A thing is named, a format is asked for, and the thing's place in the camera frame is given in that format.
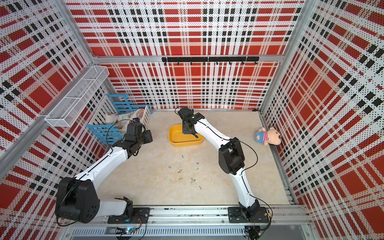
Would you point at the green circuit board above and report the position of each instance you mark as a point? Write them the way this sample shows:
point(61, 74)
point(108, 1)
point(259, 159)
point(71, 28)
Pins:
point(125, 231)

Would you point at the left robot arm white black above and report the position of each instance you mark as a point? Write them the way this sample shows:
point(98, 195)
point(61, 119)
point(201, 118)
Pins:
point(77, 198)

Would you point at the yellow plastic storage box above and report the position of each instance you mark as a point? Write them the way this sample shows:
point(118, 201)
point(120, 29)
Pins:
point(178, 139)

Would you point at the black hook rail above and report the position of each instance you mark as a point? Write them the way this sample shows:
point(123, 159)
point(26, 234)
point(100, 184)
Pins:
point(209, 59)

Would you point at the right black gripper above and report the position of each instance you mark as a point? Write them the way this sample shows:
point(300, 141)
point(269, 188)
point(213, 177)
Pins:
point(184, 129)

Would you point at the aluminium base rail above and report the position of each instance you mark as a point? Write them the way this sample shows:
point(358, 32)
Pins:
point(287, 222)

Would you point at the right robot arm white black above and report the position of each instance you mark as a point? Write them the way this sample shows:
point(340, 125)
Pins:
point(231, 160)

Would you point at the white wire mesh basket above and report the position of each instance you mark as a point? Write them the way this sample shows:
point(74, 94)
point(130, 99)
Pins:
point(66, 112)

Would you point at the pink plush pig toy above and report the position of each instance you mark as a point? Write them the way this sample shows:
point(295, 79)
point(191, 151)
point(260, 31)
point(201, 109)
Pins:
point(270, 137)

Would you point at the blue white slatted crate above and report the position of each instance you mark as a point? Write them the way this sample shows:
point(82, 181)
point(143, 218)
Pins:
point(115, 104)

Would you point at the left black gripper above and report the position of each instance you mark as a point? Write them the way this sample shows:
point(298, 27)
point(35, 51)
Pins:
point(148, 134)

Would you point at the white plush toy in crate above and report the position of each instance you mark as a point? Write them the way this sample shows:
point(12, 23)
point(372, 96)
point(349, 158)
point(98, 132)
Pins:
point(121, 121)

